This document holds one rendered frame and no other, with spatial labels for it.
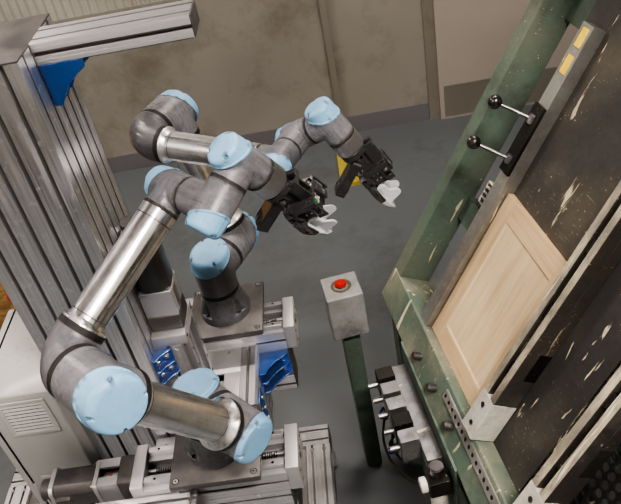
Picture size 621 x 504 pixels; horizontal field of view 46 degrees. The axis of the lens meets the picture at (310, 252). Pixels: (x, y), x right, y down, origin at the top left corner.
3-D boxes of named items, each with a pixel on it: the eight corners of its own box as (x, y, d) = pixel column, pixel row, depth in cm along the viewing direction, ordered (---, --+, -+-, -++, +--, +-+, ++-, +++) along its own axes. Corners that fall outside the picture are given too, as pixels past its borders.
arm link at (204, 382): (209, 391, 183) (194, 354, 175) (245, 416, 175) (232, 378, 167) (172, 423, 177) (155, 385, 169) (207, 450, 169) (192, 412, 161)
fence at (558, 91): (431, 316, 227) (420, 314, 226) (596, 25, 179) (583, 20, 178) (436, 327, 223) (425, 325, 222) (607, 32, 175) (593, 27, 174)
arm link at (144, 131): (105, 129, 185) (280, 156, 168) (129, 108, 193) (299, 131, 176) (117, 168, 193) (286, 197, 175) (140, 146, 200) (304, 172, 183)
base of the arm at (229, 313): (200, 330, 216) (191, 306, 210) (204, 296, 228) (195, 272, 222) (250, 322, 215) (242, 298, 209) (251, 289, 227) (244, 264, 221)
